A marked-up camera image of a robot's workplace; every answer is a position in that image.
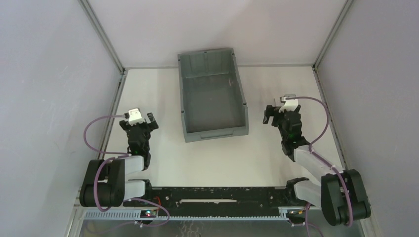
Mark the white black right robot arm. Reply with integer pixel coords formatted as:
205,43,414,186
263,105,372,226

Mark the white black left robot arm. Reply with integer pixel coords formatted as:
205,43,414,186
79,108,159,212

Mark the grey plastic storage bin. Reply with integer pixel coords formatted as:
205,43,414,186
177,48,249,143

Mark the small lit circuit board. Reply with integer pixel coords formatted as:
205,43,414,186
140,210,158,218

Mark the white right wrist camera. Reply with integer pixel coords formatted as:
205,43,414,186
280,94,299,112

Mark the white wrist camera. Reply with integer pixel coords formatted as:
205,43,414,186
280,94,299,112
124,108,146,125

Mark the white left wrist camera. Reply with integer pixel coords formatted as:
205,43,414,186
124,108,146,125

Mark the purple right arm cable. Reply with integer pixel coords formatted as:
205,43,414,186
288,95,354,237

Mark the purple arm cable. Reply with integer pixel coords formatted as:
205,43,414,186
83,114,171,237
288,95,354,237

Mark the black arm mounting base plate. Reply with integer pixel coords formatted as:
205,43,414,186
143,187,306,215

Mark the grey slotted cable duct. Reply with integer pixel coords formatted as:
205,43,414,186
84,209,288,221

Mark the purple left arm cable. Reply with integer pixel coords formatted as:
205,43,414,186
83,114,171,237

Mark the aluminium enclosure frame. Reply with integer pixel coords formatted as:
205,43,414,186
65,0,383,237

